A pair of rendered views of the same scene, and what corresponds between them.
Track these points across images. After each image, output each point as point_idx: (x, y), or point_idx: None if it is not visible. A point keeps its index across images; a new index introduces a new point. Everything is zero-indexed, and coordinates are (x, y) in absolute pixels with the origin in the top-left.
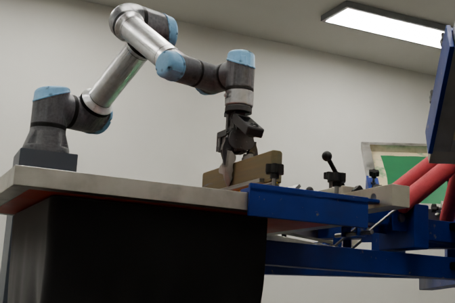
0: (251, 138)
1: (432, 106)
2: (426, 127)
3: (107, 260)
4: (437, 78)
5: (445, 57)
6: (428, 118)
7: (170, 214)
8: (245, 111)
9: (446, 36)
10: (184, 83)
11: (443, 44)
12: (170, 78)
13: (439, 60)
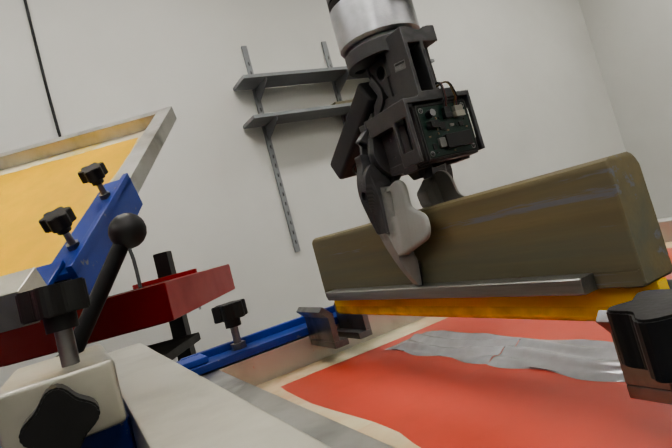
0: (365, 151)
1: (101, 240)
2: (81, 262)
3: None
4: (112, 213)
5: (135, 207)
6: (89, 251)
7: None
8: (364, 75)
9: (133, 187)
10: None
11: (127, 189)
12: None
13: (117, 197)
